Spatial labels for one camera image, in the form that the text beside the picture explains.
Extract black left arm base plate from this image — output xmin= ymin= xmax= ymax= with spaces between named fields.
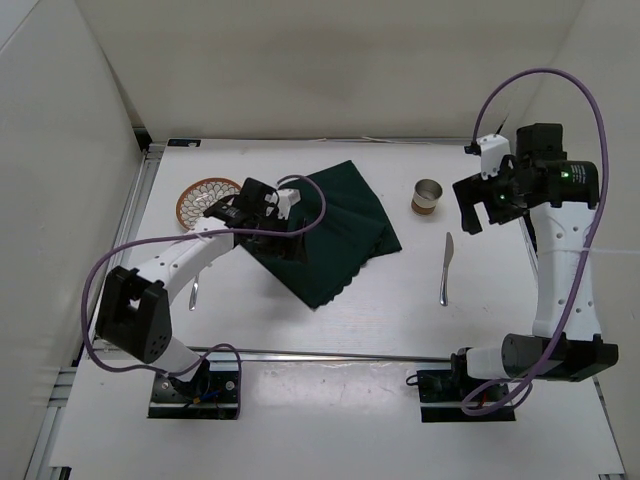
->
xmin=147 ymin=350 xmax=242 ymax=420

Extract dark green cloth napkin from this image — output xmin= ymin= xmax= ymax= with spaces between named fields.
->
xmin=245 ymin=160 xmax=402 ymax=309

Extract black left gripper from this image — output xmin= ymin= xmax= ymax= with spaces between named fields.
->
xmin=250 ymin=211 xmax=307 ymax=264

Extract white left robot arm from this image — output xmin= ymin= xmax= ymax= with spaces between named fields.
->
xmin=95 ymin=178 xmax=306 ymax=400

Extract floral patterned ceramic plate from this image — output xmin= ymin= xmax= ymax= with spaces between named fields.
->
xmin=175 ymin=177 xmax=241 ymax=230

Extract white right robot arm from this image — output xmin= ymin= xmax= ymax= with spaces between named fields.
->
xmin=449 ymin=123 xmax=619 ymax=400

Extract silver fork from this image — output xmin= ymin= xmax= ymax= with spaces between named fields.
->
xmin=188 ymin=275 xmax=199 ymax=311

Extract silver table knife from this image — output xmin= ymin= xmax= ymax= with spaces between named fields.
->
xmin=439 ymin=232 xmax=454 ymax=307

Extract metal cup with cork base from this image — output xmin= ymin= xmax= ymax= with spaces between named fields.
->
xmin=411 ymin=179 xmax=443 ymax=216

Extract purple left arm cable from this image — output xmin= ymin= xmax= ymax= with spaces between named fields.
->
xmin=80 ymin=173 xmax=329 ymax=419

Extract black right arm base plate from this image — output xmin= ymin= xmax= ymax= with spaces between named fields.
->
xmin=405 ymin=369 xmax=516 ymax=423

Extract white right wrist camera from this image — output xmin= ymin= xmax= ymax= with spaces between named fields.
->
xmin=464 ymin=134 xmax=511 ymax=180

